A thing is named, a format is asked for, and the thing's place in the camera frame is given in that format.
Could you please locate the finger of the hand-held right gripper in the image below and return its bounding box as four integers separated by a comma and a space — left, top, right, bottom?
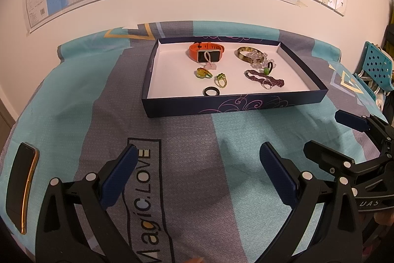
335, 110, 394, 140
303, 140, 385, 180

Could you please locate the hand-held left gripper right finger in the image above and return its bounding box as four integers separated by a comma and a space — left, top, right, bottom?
259, 142, 364, 263

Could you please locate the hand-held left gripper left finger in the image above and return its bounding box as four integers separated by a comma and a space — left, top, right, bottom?
34, 143, 139, 263

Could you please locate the dark purple bead bracelet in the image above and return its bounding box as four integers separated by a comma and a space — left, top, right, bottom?
245, 70, 285, 88

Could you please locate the dark blue shallow box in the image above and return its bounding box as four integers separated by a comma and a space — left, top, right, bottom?
142, 37, 327, 119

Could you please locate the gold ring with green stones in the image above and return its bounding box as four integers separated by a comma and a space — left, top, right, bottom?
215, 73, 229, 88

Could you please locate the clear crystal bead bracelet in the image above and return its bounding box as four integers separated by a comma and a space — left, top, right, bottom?
246, 49, 278, 66

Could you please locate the tortoiseshell bangle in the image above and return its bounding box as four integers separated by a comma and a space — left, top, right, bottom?
236, 47, 266, 63

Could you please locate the yellow-green stone ring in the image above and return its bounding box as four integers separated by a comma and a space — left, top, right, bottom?
194, 67, 213, 79

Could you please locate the pink charm with loop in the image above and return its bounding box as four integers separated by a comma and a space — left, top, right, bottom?
204, 51, 217, 70

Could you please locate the orange smartwatch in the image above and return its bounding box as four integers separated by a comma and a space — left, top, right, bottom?
189, 42, 226, 64

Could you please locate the person's right hand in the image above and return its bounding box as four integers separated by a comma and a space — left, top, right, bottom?
371, 211, 394, 228

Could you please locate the teal perforated chair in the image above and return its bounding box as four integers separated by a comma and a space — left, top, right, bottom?
354, 41, 394, 103

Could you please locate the black smartphone with gold edge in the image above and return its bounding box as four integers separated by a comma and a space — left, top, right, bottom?
5, 142, 40, 234

